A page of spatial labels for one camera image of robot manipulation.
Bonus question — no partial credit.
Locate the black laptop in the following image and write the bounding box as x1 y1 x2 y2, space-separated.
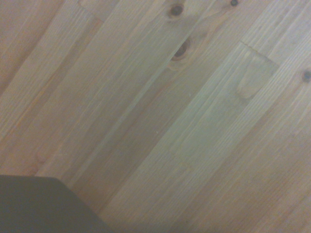
0 175 110 233

